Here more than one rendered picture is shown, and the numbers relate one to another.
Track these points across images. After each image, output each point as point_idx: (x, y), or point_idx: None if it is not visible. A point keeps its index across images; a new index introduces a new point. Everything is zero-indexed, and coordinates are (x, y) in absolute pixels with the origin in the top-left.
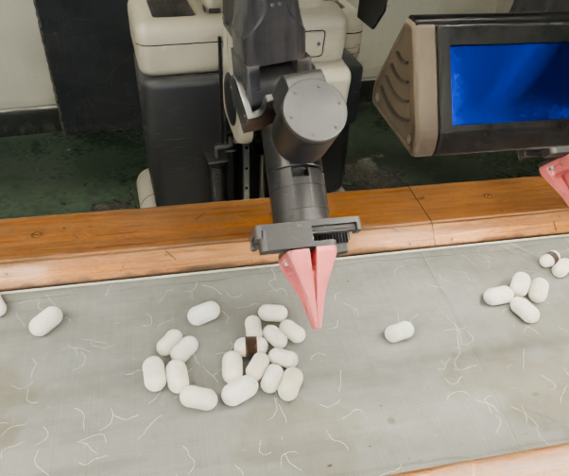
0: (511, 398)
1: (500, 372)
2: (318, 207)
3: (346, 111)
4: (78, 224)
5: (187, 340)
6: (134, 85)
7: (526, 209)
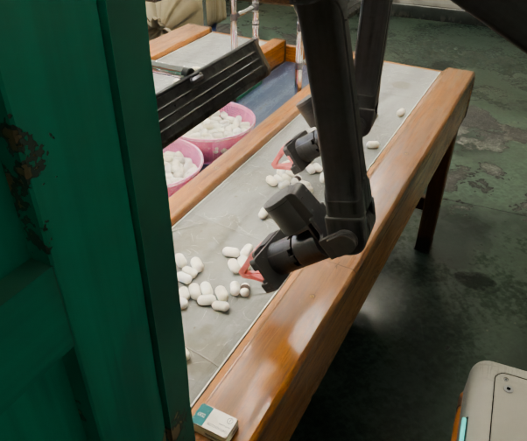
0: (207, 224)
1: (218, 229)
2: (299, 140)
3: (300, 103)
4: (406, 163)
5: (311, 166)
6: None
7: (283, 303)
